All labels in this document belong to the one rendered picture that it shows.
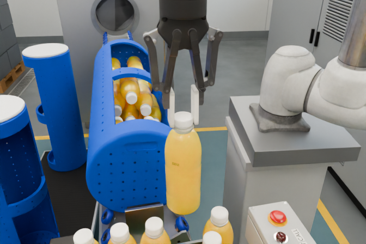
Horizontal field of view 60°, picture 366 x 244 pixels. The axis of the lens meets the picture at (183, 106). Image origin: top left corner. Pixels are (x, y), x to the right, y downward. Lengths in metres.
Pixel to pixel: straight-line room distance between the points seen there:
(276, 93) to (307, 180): 0.35
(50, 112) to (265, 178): 1.54
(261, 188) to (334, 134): 0.32
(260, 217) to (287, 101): 0.45
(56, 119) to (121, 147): 1.49
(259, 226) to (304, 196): 0.56
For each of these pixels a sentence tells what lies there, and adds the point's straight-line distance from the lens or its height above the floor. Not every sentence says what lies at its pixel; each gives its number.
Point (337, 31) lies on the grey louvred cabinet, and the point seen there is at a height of 1.07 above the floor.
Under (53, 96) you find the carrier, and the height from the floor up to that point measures 0.76.
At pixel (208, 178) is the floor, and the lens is 2.57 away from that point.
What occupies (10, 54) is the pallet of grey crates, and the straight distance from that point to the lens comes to 4.77.
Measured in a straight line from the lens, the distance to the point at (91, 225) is 2.11.
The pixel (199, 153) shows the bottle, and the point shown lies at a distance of 0.62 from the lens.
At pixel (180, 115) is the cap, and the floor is 1.37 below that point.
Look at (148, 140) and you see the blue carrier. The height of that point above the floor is 1.20.
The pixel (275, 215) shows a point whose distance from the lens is 0.79.
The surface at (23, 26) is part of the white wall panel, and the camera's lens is 6.32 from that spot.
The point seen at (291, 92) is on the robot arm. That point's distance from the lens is 1.08.
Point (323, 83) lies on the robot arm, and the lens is 1.04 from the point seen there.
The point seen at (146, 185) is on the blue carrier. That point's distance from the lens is 0.92.
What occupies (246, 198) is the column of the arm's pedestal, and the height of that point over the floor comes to 0.83.
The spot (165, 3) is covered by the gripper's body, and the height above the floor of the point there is 1.58.
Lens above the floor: 1.66
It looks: 28 degrees down
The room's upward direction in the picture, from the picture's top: straight up
